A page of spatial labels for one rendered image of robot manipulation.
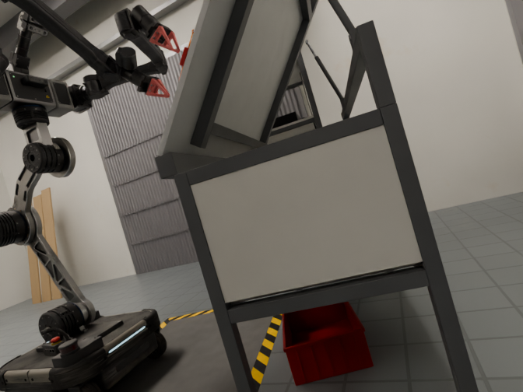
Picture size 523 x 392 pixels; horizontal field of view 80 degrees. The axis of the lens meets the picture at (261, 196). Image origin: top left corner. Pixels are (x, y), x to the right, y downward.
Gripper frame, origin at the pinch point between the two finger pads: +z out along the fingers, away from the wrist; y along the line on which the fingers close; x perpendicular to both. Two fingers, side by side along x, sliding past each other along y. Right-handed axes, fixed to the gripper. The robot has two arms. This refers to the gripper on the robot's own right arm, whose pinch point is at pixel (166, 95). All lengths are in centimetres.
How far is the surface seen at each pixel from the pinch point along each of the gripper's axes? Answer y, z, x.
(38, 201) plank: 248, -281, 309
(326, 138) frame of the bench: -33, 62, -19
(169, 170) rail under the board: -36.5, 29.3, 9.5
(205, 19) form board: -28.9, 19.1, -29.4
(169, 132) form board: -34.7, 24.3, 0.5
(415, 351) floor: -10, 126, 32
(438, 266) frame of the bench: -37, 100, -6
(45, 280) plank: 208, -198, 389
